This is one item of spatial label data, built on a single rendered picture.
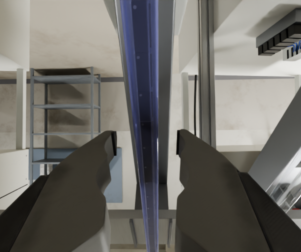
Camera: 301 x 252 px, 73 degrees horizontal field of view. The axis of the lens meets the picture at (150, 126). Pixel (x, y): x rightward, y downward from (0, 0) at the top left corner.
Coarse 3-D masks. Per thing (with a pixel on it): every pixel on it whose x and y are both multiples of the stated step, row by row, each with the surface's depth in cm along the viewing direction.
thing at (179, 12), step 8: (104, 0) 14; (112, 0) 14; (176, 0) 14; (184, 0) 14; (112, 8) 15; (176, 8) 15; (184, 8) 15; (112, 16) 16; (176, 16) 16; (176, 24) 17; (176, 32) 18
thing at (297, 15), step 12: (300, 12) 50; (276, 24) 57; (288, 24) 52; (300, 24) 51; (264, 36) 62; (276, 36) 57; (288, 36) 53; (300, 36) 53; (264, 48) 62; (276, 48) 60; (288, 48) 73; (300, 48) 68; (288, 60) 75
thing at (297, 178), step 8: (296, 160) 14; (288, 168) 15; (296, 168) 14; (288, 176) 15; (296, 176) 14; (280, 184) 16; (288, 184) 15; (296, 184) 14; (272, 192) 17; (280, 192) 16; (288, 192) 15; (296, 192) 15; (280, 200) 16; (288, 200) 16; (296, 200) 16; (288, 208) 17
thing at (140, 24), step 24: (120, 0) 7; (144, 0) 7; (144, 24) 8; (144, 48) 8; (144, 72) 9; (144, 96) 10; (144, 120) 11; (144, 144) 12; (144, 168) 13; (144, 192) 15; (144, 216) 18
